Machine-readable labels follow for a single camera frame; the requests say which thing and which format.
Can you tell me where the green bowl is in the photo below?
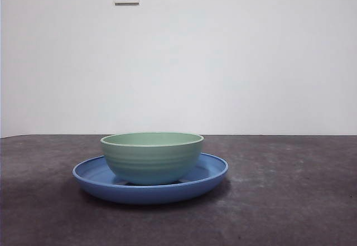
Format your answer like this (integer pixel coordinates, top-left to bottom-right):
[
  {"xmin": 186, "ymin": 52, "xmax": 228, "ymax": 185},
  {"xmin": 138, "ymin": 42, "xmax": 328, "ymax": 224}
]
[{"xmin": 100, "ymin": 132, "xmax": 205, "ymax": 186}]

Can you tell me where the blue plate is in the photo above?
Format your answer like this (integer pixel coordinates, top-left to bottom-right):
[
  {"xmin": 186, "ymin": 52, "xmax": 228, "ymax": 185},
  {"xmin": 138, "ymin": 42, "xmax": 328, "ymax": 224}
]
[{"xmin": 72, "ymin": 152, "xmax": 230, "ymax": 205}]

